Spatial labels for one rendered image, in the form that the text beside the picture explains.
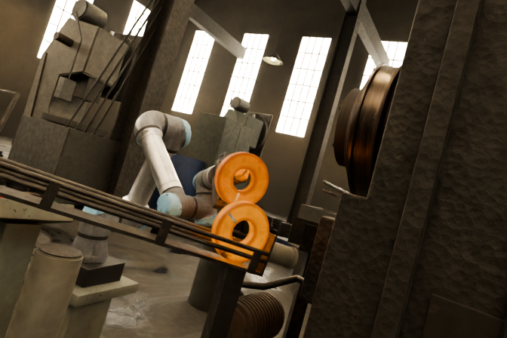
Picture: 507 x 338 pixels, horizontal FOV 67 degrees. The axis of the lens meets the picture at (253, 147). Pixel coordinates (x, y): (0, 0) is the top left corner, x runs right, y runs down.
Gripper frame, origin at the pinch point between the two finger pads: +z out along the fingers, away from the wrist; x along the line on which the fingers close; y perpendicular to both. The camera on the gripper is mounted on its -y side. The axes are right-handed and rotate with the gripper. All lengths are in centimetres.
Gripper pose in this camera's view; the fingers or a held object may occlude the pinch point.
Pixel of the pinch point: (244, 173)
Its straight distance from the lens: 108.8
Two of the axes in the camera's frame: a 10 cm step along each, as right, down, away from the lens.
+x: 8.7, 3.0, 4.0
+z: 4.7, -2.1, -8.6
